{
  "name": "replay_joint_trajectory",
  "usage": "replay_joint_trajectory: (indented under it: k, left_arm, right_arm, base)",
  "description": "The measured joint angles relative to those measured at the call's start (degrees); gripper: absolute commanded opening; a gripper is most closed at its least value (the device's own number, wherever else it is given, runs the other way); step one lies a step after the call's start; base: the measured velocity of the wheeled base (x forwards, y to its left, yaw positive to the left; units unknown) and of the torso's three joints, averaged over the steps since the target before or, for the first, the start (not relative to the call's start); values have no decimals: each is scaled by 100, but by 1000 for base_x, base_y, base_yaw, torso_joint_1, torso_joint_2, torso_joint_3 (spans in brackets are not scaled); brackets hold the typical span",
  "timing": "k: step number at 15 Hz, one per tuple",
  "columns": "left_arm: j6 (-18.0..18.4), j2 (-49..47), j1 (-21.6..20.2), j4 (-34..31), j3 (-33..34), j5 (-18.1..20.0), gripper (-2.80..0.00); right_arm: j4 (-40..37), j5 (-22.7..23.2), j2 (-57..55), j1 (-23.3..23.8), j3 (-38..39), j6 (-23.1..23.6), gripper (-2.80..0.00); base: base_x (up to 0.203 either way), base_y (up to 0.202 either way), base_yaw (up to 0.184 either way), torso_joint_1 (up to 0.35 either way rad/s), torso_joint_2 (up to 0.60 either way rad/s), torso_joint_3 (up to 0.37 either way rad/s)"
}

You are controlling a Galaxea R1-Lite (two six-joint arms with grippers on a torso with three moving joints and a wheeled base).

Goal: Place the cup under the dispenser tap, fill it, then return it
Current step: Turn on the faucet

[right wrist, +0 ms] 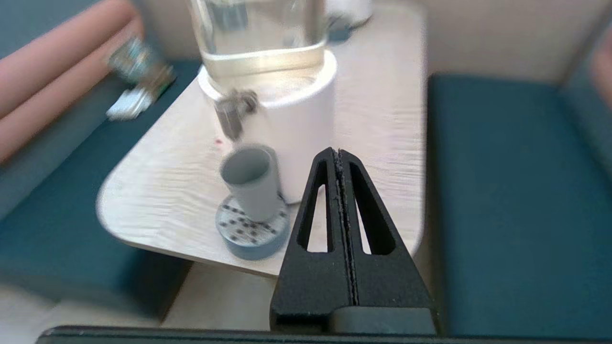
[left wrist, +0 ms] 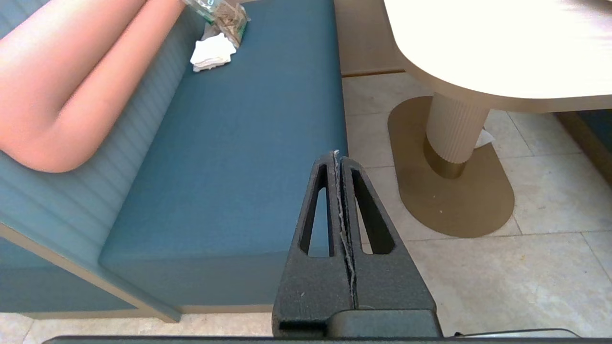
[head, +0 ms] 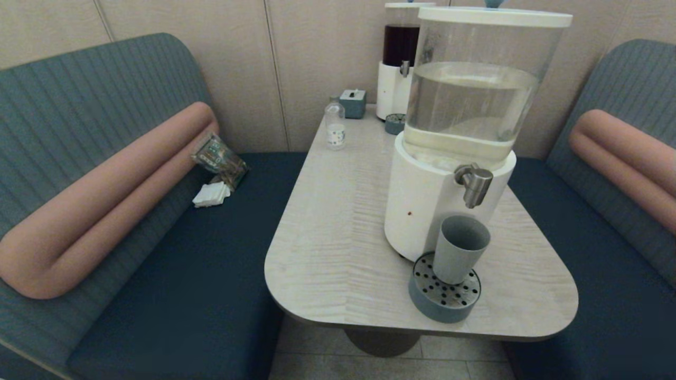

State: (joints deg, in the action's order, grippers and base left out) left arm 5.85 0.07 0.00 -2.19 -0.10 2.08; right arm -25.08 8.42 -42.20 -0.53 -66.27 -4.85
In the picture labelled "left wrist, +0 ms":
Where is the pink bolster cushion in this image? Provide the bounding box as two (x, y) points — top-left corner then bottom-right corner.
(0, 0), (186, 173)

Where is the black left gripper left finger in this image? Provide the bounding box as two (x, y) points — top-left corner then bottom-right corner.
(272, 151), (357, 337)

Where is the blue ribbed bench sofa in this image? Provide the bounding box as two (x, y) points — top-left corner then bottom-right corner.
(0, 0), (349, 323)

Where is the white paper napkins stack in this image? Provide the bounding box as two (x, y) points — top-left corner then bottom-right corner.
(190, 32), (237, 73)

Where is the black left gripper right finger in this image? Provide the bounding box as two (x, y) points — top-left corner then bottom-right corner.
(339, 156), (437, 311)

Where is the crinkled snack bag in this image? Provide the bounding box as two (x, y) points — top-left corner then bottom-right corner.
(184, 0), (251, 47)

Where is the white robot base panel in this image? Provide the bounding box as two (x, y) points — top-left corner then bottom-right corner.
(453, 328), (582, 338)

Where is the white paper scrap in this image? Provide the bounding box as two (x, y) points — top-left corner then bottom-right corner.
(474, 128), (497, 149)

